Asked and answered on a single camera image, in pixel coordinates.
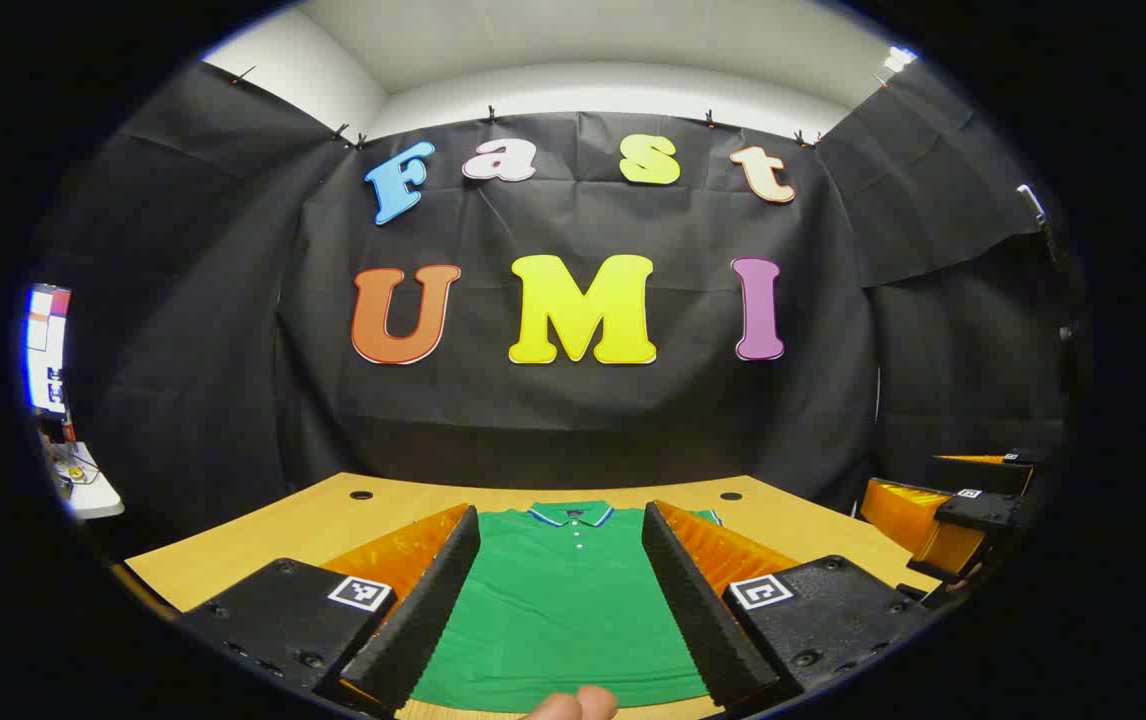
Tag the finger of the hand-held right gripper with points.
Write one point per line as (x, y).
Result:
(908, 515)
(993, 468)

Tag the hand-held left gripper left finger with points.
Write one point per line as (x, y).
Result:
(423, 620)

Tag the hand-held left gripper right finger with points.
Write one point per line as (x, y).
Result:
(693, 610)

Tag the green T-shirt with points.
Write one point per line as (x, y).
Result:
(563, 600)

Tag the black backdrop cloth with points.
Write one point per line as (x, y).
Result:
(583, 400)

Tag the white side table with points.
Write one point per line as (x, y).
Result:
(93, 495)

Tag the red bottle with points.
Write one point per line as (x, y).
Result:
(67, 428)

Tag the computer monitor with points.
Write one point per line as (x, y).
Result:
(45, 340)

